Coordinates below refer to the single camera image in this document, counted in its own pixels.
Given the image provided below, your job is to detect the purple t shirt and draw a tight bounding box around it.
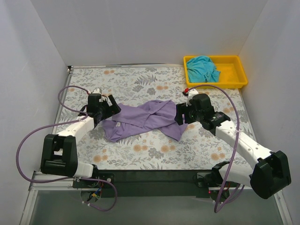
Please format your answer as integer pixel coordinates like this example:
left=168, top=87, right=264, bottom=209
left=102, top=100, right=188, bottom=143

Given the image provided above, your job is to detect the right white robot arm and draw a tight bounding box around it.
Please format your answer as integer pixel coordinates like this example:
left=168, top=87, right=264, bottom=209
left=175, top=89, right=292, bottom=199

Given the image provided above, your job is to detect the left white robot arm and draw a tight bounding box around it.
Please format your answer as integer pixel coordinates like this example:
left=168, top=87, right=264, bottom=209
left=40, top=93, right=121, bottom=188

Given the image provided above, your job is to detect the teal t shirt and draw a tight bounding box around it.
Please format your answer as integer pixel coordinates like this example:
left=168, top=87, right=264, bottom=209
left=186, top=55, right=220, bottom=83

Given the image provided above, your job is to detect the floral table mat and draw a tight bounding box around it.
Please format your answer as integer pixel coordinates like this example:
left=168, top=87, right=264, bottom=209
left=46, top=66, right=263, bottom=171

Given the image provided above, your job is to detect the yellow plastic bin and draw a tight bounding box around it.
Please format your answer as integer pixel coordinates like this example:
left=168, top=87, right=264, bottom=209
left=183, top=55, right=248, bottom=89

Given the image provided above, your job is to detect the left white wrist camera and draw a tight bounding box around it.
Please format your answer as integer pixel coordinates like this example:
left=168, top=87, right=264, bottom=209
left=91, top=88, right=102, bottom=94

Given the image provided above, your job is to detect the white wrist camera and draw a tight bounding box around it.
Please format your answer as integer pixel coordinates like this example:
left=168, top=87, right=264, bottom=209
left=91, top=88, right=102, bottom=94
left=183, top=88, right=199, bottom=106

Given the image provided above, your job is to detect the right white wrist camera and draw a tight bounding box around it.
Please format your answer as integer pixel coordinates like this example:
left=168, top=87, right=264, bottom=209
left=183, top=88, right=199, bottom=106

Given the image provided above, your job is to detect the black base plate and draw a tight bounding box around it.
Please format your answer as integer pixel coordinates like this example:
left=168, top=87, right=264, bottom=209
left=72, top=170, right=241, bottom=199

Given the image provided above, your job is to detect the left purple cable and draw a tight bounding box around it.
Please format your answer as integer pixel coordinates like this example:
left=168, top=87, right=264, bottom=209
left=15, top=85, right=118, bottom=211

